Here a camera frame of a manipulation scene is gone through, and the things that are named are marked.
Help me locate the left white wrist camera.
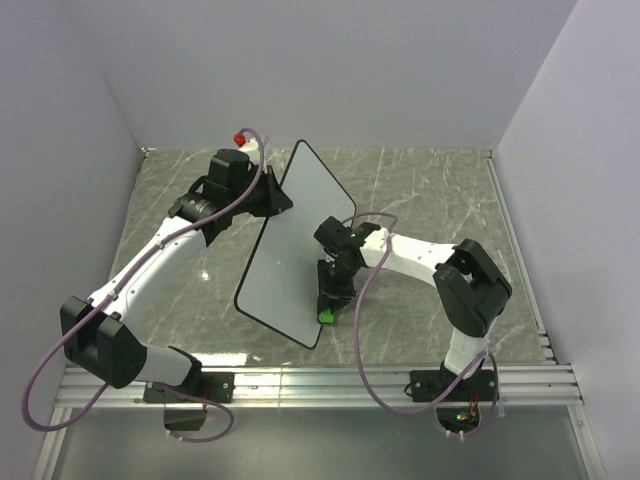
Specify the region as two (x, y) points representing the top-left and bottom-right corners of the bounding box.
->
(234, 133), (271, 163)

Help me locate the aluminium mounting rail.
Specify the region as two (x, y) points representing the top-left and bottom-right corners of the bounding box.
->
(53, 364), (585, 410)

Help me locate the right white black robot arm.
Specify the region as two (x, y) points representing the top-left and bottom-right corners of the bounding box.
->
(314, 217), (513, 400)

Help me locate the purple cable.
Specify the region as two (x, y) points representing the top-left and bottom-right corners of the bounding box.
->
(20, 127), (264, 445)
(342, 211), (501, 441)

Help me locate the right side aluminium rail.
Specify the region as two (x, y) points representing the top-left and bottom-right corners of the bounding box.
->
(483, 149), (558, 364)

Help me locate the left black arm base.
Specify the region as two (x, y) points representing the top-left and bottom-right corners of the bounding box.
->
(142, 371), (235, 404)

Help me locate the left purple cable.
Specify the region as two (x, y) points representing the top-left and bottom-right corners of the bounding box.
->
(20, 127), (264, 445)

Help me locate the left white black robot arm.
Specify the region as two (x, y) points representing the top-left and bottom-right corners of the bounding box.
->
(60, 141), (293, 402)

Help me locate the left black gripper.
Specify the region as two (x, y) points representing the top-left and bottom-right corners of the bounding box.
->
(236, 171), (296, 222)

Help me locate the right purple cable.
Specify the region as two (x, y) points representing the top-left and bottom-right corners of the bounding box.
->
(342, 211), (501, 441)

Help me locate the green whiteboard eraser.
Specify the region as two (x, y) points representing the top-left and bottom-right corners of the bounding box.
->
(317, 308), (335, 325)

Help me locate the white whiteboard black frame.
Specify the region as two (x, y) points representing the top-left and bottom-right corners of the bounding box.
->
(234, 140), (356, 349)

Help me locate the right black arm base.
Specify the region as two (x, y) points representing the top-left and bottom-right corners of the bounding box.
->
(404, 369), (497, 403)

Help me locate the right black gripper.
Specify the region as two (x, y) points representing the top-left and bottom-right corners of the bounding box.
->
(316, 258), (360, 315)

